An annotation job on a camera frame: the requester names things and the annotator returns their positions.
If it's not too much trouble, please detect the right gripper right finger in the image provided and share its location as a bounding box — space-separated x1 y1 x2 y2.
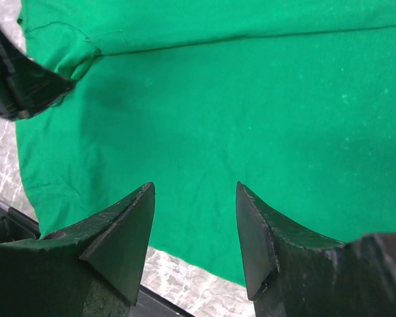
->
236 183 396 316

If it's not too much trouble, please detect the green t-shirt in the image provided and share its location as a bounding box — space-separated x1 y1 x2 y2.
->
16 1 396 284

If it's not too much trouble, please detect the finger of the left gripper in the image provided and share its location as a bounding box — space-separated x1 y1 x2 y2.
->
0 27 75 120

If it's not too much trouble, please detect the black base beam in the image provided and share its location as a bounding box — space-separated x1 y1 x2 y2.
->
0 191 199 317

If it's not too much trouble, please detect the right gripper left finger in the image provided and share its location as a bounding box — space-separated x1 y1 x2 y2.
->
0 181 156 317

